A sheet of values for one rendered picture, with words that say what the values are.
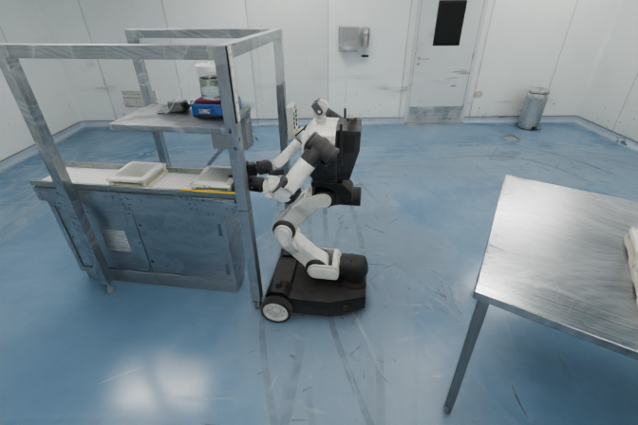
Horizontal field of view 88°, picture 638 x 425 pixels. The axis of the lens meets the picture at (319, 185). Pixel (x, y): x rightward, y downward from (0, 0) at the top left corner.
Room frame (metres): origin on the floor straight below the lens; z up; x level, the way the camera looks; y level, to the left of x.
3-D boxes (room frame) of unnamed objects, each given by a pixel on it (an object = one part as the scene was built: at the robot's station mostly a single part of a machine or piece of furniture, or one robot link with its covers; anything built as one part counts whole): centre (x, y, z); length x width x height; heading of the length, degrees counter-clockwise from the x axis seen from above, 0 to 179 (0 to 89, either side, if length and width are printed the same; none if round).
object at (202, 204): (1.82, 1.10, 0.77); 1.30 x 0.29 x 0.10; 82
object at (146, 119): (1.75, 0.73, 1.25); 0.62 x 0.38 x 0.04; 82
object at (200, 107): (1.77, 0.54, 1.31); 0.21 x 0.20 x 0.09; 172
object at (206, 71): (1.76, 0.55, 1.45); 0.15 x 0.15 x 0.19
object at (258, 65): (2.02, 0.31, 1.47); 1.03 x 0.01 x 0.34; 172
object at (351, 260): (1.65, 0.00, 0.19); 0.64 x 0.52 x 0.33; 82
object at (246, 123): (1.85, 0.51, 1.14); 0.22 x 0.11 x 0.20; 82
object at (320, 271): (1.65, -0.03, 0.28); 0.21 x 0.20 x 0.13; 82
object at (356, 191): (1.64, -0.10, 0.84); 0.28 x 0.13 x 0.18; 82
